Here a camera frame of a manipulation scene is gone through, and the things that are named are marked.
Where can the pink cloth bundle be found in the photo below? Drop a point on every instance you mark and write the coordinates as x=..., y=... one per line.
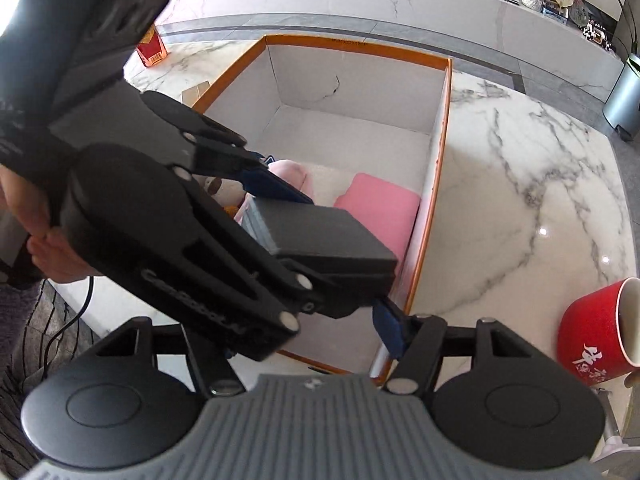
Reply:
x=292, y=172

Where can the silver trash bin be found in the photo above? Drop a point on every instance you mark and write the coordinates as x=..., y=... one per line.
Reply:
x=621, y=108

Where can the red mug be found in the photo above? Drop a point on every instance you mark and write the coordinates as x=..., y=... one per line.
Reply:
x=598, y=337

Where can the red yellow drink carton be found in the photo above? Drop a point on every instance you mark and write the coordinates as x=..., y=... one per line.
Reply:
x=151, y=49

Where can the brown white plush dog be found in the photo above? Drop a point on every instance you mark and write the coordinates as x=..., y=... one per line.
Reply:
x=229, y=194

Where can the pink notebook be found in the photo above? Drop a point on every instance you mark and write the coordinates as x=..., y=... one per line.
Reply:
x=387, y=210

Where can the black box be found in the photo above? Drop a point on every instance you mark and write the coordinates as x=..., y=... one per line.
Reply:
x=326, y=240

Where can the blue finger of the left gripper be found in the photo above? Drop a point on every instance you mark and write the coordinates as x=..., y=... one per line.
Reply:
x=259, y=181
x=337, y=303

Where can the orange cardboard box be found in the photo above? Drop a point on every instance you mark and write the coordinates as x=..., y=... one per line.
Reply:
x=340, y=107

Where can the small gold box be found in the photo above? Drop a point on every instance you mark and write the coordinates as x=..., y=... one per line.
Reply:
x=191, y=95

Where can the person's left hand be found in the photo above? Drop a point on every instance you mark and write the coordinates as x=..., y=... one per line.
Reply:
x=47, y=246

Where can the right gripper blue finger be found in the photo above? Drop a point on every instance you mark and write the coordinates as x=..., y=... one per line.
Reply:
x=393, y=326

